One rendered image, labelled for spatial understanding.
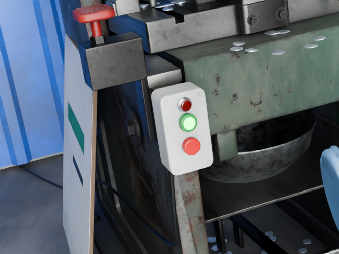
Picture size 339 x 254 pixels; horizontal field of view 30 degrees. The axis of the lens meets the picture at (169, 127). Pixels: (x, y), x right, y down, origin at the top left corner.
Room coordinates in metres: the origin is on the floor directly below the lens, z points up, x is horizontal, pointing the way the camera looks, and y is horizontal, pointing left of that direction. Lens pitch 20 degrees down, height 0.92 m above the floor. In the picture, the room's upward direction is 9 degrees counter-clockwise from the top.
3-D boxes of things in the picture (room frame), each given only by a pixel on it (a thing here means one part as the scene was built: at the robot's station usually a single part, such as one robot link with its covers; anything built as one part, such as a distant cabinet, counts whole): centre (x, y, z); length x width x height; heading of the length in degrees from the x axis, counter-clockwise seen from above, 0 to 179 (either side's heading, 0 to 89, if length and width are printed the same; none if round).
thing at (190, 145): (0.92, -0.03, 0.54); 0.03 x 0.01 x 0.03; 107
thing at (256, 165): (1.33, -0.16, 0.36); 0.34 x 0.34 x 0.10
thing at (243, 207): (1.34, -0.15, 0.31); 0.43 x 0.42 x 0.01; 107
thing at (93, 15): (1.02, 0.09, 0.72); 0.07 x 0.06 x 0.08; 17
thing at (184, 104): (0.92, -0.03, 0.61); 0.02 x 0.01 x 0.02; 107
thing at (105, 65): (1.02, 0.08, 0.62); 0.10 x 0.06 x 0.20; 107
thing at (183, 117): (0.92, -0.03, 0.58); 0.03 x 0.01 x 0.03; 107
